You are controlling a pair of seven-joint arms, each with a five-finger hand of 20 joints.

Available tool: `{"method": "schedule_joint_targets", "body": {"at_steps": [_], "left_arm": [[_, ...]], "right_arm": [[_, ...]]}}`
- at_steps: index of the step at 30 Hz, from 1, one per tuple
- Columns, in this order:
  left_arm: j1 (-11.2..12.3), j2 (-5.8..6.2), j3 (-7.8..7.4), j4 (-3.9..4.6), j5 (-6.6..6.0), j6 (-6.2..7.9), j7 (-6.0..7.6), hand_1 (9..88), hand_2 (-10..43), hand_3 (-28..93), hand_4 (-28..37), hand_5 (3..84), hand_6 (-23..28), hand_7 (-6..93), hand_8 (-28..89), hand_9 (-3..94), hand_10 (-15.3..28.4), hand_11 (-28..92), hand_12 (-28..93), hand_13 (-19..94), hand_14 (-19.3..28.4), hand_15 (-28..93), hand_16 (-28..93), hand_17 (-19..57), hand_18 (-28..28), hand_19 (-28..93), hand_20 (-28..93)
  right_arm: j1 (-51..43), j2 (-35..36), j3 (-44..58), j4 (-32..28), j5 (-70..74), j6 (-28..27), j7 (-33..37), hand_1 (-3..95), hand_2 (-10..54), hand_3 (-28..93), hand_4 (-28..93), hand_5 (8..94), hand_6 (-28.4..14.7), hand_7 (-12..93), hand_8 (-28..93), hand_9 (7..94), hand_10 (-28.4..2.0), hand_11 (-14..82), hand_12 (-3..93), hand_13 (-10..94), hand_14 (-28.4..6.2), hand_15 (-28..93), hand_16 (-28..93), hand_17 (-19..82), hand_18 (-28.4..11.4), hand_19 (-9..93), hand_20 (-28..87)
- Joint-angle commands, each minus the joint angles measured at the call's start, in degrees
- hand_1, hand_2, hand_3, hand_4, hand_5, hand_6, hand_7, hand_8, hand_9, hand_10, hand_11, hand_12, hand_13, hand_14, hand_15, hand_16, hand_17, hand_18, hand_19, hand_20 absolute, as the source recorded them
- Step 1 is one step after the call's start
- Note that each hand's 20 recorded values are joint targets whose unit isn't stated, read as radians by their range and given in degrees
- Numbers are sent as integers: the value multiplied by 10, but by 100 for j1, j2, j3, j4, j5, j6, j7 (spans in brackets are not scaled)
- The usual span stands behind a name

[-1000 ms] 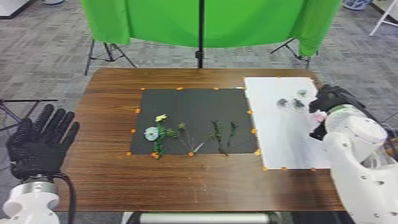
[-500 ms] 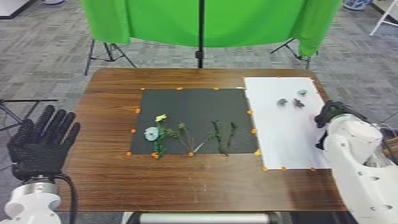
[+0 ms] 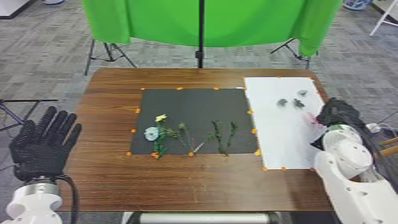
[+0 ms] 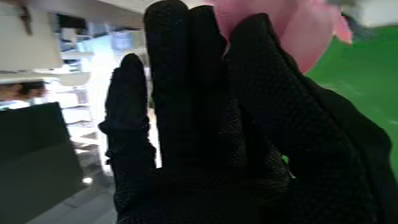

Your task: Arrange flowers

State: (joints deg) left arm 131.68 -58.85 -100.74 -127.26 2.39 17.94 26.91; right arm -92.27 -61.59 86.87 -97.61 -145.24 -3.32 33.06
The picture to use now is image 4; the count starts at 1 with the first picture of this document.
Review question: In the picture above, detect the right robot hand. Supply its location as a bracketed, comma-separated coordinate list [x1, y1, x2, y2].
[96, 0, 398, 224]

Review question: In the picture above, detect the pink flower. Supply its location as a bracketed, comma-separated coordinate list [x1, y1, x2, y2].
[201, 0, 355, 74]

